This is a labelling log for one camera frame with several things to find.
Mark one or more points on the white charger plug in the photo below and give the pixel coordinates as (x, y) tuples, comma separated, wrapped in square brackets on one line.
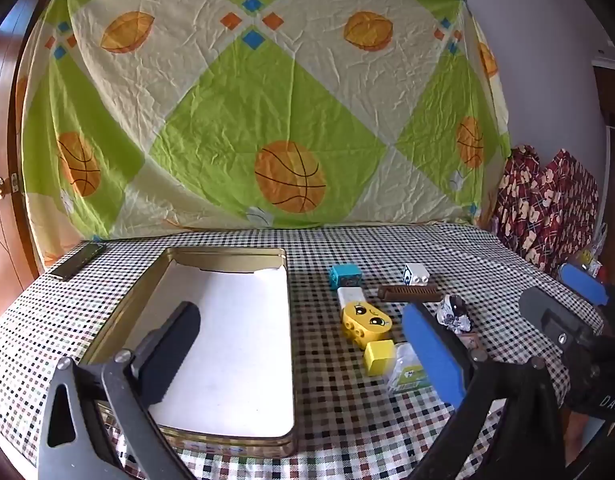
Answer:
[(350, 296)]

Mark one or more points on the red plaid bear cloth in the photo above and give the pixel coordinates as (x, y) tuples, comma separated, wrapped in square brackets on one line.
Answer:
[(537, 210)]

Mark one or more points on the white studded toy block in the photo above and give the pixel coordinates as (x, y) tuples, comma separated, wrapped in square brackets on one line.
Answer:
[(417, 272)]

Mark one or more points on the brown comb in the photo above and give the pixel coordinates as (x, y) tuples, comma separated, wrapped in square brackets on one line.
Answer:
[(407, 292)]

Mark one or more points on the checkered tablecloth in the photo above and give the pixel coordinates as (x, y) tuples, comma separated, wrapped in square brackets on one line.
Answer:
[(337, 410)]

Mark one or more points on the yellow toy in bag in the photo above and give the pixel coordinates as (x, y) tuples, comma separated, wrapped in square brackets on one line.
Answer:
[(590, 260)]

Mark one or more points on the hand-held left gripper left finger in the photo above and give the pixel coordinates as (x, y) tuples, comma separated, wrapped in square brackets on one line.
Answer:
[(170, 355)]

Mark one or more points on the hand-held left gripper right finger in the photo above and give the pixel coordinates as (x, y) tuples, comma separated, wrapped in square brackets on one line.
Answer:
[(432, 355)]

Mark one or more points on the basketball printed green sheet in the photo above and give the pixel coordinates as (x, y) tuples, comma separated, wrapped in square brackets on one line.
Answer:
[(237, 110)]

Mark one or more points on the dark smartphone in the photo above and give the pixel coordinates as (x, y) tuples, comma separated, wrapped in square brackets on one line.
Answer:
[(77, 261)]

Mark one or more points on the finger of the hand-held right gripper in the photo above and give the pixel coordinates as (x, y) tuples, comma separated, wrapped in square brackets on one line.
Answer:
[(582, 282), (542, 310)]

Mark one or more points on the clear green label plastic box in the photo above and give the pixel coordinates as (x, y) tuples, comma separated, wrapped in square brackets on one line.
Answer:
[(405, 377)]

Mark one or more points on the blue toy block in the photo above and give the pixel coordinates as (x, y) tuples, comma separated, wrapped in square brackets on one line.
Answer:
[(345, 276)]

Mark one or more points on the gold metal tin box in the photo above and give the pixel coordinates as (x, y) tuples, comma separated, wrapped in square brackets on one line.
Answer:
[(237, 444)]

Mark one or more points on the yellow face toy block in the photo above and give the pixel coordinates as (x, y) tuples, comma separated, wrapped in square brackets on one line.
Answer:
[(362, 317)]

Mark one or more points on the wooden door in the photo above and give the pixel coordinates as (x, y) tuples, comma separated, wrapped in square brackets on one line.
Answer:
[(2, 110)]

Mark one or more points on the yellow cube block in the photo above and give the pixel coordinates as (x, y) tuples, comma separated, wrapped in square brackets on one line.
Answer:
[(380, 357)]

